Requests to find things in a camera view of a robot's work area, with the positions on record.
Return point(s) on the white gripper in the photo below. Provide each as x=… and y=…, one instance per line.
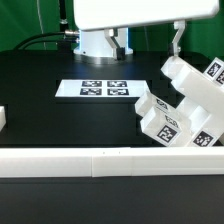
x=101, y=14

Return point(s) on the white chair back frame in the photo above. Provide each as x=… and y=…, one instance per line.
x=205, y=89

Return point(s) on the white chair seat part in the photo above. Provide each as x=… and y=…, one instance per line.
x=206, y=128

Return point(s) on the white U-shaped obstacle fence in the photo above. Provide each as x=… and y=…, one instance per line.
x=87, y=141

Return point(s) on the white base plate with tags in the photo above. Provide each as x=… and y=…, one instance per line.
x=101, y=88

